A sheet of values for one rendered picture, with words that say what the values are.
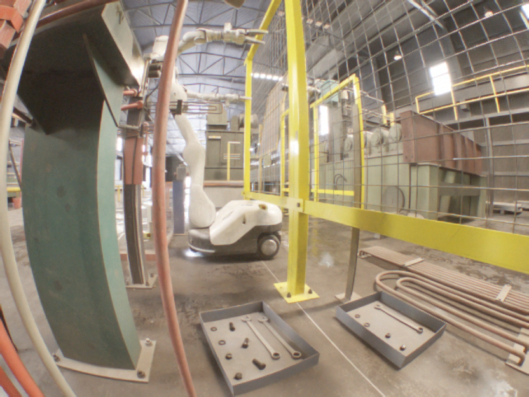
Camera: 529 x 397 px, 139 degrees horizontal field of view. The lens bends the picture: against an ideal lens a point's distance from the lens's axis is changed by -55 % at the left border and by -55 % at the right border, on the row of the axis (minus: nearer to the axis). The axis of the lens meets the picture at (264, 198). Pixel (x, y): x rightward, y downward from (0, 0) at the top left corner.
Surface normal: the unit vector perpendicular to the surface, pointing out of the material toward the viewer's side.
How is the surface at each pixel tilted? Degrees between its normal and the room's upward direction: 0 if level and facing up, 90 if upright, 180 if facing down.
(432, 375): 0
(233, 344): 0
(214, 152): 90
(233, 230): 90
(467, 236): 90
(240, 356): 0
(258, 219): 90
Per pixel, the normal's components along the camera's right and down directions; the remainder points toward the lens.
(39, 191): 0.27, 0.06
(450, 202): -0.96, 0.01
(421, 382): 0.00, -1.00
